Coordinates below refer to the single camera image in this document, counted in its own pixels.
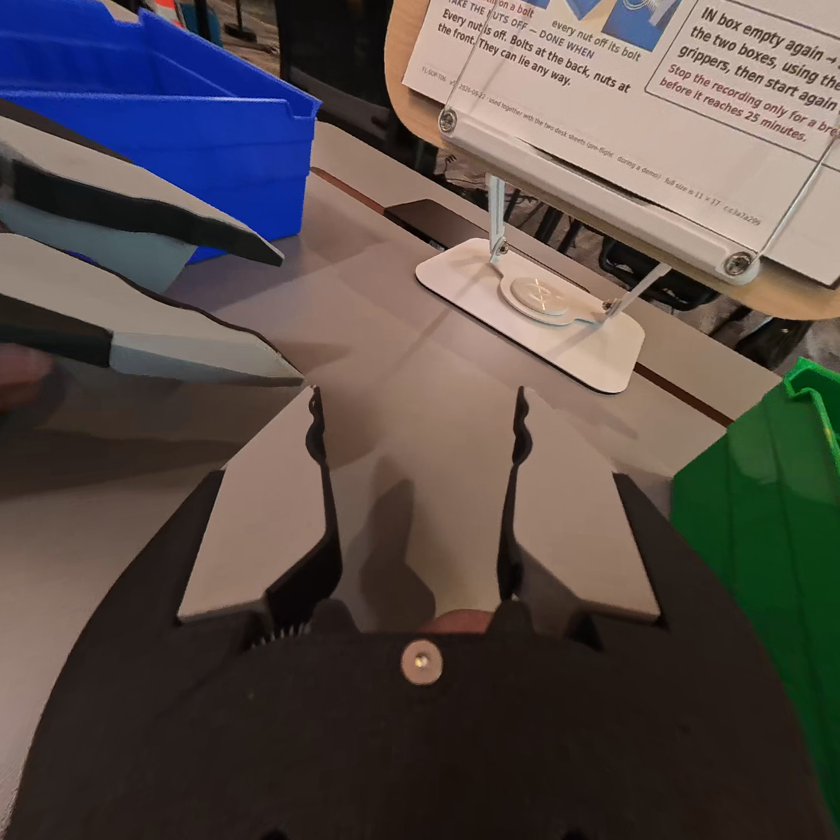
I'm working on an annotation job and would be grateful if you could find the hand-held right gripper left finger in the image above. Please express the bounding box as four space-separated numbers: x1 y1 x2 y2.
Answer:
176 385 344 636

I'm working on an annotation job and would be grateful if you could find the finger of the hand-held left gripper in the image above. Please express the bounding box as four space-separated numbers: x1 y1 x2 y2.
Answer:
0 117 284 293
0 235 306 388

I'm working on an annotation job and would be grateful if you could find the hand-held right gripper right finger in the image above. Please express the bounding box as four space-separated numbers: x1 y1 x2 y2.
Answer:
495 385 662 624

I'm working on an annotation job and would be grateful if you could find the blue plastic bin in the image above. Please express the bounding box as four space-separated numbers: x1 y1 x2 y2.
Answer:
0 0 322 263

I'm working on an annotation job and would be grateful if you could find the green plastic bin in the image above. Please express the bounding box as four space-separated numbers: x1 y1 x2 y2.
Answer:
669 357 840 840

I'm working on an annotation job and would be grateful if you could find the wooden book stand white base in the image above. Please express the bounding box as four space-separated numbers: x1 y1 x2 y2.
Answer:
386 0 840 395

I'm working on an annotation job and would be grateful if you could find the printed instruction sheet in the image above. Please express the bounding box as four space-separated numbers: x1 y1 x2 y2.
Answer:
402 0 840 227

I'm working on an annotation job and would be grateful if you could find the dark desk cable flap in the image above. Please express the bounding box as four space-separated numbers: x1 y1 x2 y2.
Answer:
308 167 460 253

